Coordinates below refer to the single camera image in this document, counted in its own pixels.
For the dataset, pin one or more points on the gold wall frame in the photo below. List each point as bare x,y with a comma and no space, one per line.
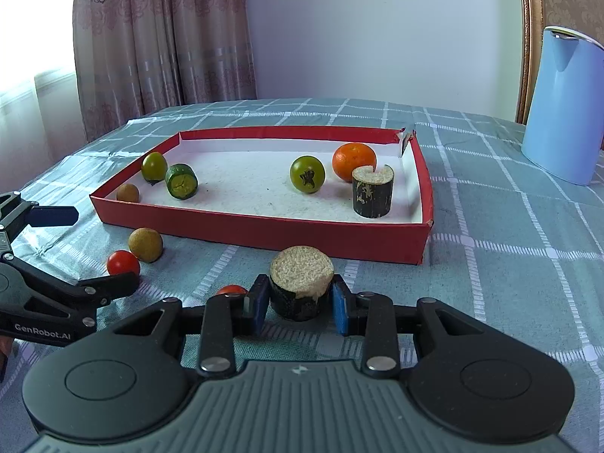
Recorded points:
527,33

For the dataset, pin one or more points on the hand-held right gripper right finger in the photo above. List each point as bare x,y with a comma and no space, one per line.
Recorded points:
340,311

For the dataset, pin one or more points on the notched dark sugarcane piece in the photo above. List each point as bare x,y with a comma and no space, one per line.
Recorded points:
370,196

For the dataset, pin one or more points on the blue electric kettle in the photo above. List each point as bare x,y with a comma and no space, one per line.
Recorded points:
564,104

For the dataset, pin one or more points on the longan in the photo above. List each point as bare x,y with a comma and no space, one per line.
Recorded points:
128,192
146,244

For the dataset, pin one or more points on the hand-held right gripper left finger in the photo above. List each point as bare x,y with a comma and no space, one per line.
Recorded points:
258,304

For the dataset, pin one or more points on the orange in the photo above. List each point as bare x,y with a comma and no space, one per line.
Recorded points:
351,158

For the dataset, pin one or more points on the red cardboard box tray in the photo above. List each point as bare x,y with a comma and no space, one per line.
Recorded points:
236,188

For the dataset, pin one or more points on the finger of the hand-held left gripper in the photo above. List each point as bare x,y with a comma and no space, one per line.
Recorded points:
113,286
56,217

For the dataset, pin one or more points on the round dark sugarcane piece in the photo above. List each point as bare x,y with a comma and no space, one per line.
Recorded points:
299,271

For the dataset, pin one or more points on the green tomato with black mark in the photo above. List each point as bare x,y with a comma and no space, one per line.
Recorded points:
306,173

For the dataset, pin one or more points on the patterned pink curtain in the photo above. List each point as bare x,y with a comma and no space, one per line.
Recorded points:
165,33

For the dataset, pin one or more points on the red cherry tomato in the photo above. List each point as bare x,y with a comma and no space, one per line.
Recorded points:
122,263
232,290

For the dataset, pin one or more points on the green cucumber piece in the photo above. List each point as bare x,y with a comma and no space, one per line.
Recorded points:
181,181

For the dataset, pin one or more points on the person's left hand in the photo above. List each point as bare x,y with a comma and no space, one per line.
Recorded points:
4,358

